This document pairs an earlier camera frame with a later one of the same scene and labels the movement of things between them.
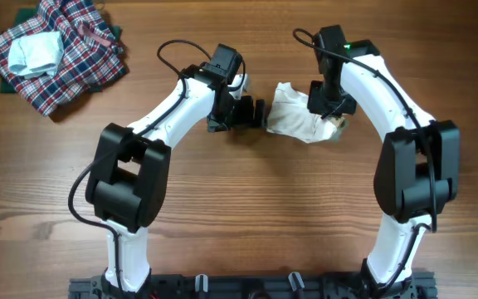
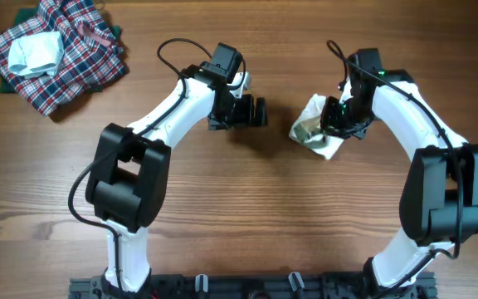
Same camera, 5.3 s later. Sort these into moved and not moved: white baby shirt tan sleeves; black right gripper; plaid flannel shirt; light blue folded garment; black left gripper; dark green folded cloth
Moved: white baby shirt tan sleeves; black right gripper
Not moved: plaid flannel shirt; dark green folded cloth; black left gripper; light blue folded garment
